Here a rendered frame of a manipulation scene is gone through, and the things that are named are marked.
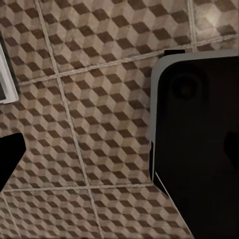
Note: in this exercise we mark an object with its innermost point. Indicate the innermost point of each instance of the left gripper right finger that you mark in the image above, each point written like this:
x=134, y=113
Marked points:
x=231, y=148

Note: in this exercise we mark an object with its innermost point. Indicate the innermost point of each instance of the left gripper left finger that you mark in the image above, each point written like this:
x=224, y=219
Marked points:
x=12, y=148

